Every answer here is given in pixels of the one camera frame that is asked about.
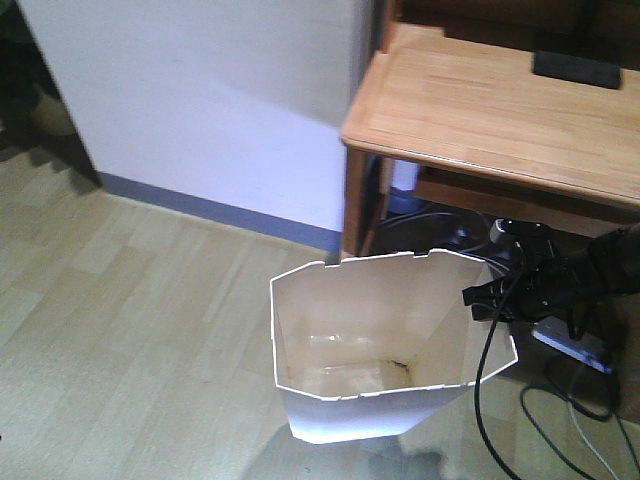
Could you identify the white plastic trash bin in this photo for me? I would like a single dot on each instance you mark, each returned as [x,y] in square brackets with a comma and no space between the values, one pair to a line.
[373,346]

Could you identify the wooden desk drawer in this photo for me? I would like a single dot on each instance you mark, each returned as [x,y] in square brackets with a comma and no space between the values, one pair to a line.
[560,212]

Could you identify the white power strip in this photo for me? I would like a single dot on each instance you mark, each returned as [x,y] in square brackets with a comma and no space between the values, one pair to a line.
[589,349]

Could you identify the wooden desk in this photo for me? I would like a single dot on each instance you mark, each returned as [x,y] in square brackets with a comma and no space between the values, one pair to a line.
[451,87]

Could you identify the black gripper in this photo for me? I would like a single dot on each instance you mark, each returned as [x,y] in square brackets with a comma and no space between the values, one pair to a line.
[549,282]

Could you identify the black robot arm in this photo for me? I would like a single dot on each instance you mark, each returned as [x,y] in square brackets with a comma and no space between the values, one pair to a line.
[620,252]

